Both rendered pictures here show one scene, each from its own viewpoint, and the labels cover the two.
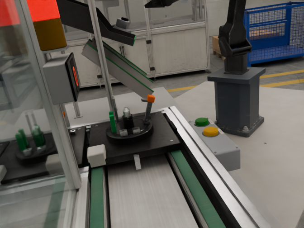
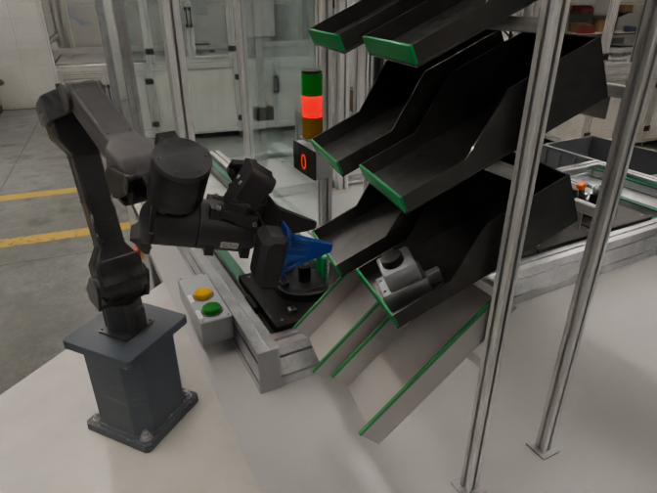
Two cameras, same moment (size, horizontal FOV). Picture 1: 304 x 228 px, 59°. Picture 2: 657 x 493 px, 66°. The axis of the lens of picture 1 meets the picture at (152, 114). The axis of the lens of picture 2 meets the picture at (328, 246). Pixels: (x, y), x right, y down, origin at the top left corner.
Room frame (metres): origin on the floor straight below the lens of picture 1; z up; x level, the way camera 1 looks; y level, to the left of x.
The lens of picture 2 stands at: (1.68, -0.22, 1.57)
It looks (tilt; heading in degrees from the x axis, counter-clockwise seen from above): 27 degrees down; 160
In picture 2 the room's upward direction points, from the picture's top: straight up
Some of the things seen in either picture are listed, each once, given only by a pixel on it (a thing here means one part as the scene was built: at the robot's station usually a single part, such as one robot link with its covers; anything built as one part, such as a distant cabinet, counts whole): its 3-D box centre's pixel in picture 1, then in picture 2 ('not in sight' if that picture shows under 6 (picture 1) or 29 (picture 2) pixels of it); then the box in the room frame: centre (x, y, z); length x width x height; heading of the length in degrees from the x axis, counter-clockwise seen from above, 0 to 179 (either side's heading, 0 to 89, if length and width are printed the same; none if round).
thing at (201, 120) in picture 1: (201, 122); (211, 310); (0.73, -0.14, 0.96); 0.04 x 0.04 x 0.02
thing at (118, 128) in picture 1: (129, 129); (304, 282); (0.72, 0.07, 0.98); 0.14 x 0.14 x 0.02
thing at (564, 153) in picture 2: not in sight; (612, 174); (-0.17, 2.02, 0.73); 0.62 x 0.42 x 0.23; 8
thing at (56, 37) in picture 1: (49, 34); (312, 126); (0.52, 0.16, 1.28); 0.05 x 0.05 x 0.05
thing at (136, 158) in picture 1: (137, 161); not in sight; (0.60, 0.05, 0.95); 0.01 x 0.01 x 0.04; 8
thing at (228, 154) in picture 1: (211, 142); (204, 306); (0.67, -0.15, 0.93); 0.21 x 0.07 x 0.06; 8
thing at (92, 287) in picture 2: (234, 45); (119, 282); (0.89, -0.30, 1.15); 0.09 x 0.07 x 0.06; 111
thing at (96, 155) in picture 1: (97, 156); not in sight; (0.61, 0.16, 0.97); 0.05 x 0.05 x 0.04; 8
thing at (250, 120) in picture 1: (236, 99); (136, 372); (0.89, -0.30, 0.96); 0.15 x 0.15 x 0.20; 46
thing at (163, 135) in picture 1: (130, 135); (304, 290); (0.72, 0.07, 0.96); 0.24 x 0.24 x 0.02; 8
